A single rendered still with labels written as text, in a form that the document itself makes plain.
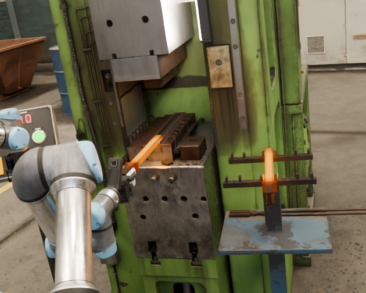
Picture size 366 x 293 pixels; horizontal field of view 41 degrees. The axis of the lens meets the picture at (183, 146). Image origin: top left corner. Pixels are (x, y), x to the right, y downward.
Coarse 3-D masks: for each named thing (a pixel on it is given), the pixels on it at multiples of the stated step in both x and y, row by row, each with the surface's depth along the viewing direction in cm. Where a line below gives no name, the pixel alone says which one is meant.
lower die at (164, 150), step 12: (156, 120) 244; (168, 120) 234; (180, 120) 234; (192, 120) 239; (144, 132) 229; (156, 132) 223; (168, 132) 219; (132, 144) 215; (144, 144) 210; (168, 144) 206; (132, 156) 213; (156, 156) 210; (168, 156) 208
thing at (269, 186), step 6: (270, 150) 188; (270, 156) 182; (270, 162) 177; (270, 168) 172; (270, 174) 167; (270, 180) 163; (264, 186) 161; (270, 186) 157; (276, 186) 160; (270, 192) 152; (270, 198) 153; (270, 204) 154
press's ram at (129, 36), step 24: (96, 0) 191; (120, 0) 188; (144, 0) 186; (168, 0) 193; (192, 0) 200; (96, 24) 194; (120, 24) 192; (144, 24) 189; (168, 24) 192; (192, 24) 225; (120, 48) 196; (144, 48) 193; (168, 48) 191
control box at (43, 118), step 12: (36, 108) 210; (48, 108) 210; (24, 120) 208; (36, 120) 209; (48, 120) 209; (48, 132) 208; (36, 144) 207; (48, 144) 207; (0, 156) 205; (0, 180) 205
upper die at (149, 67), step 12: (180, 48) 223; (120, 60) 198; (132, 60) 196; (144, 60) 195; (156, 60) 194; (168, 60) 206; (180, 60) 222; (120, 72) 199; (132, 72) 198; (144, 72) 197; (156, 72) 195
